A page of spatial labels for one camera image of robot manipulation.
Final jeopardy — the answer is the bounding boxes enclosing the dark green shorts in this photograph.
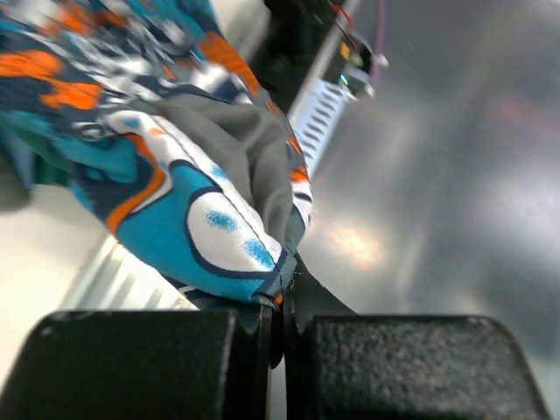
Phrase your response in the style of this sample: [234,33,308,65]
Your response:
[1,127,68,212]

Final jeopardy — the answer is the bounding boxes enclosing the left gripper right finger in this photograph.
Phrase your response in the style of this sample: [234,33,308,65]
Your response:
[283,262,550,419]

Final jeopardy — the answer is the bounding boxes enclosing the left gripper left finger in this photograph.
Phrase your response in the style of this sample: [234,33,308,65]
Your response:
[1,305,272,419]

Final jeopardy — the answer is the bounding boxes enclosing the orange teal patterned shorts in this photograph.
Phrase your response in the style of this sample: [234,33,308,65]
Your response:
[1,1,312,307]

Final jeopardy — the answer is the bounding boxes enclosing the slotted cable duct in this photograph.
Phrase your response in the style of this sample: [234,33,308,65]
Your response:
[290,79,350,178]

